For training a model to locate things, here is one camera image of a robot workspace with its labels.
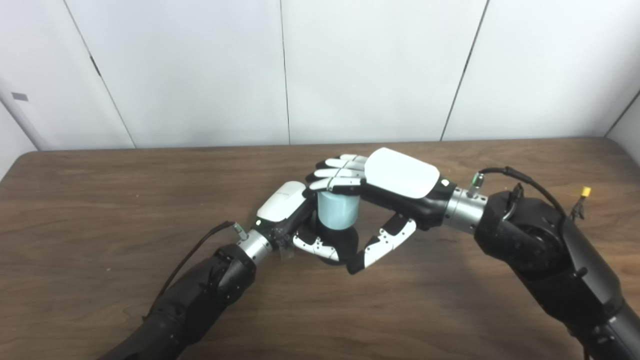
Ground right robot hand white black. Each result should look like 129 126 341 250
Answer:
306 147 457 276

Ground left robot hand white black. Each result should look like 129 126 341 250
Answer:
249 181 347 264

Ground light-blue hose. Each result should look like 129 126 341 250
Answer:
317 190 361 231

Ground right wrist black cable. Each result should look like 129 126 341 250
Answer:
467 166 569 221

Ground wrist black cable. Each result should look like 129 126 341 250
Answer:
144 221 249 322
467 166 569 221

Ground yellow cable connector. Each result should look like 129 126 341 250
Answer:
570 186 592 221

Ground black nozzle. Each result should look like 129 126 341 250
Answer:
295 220 361 269

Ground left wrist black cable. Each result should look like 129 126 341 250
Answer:
144 221 249 322

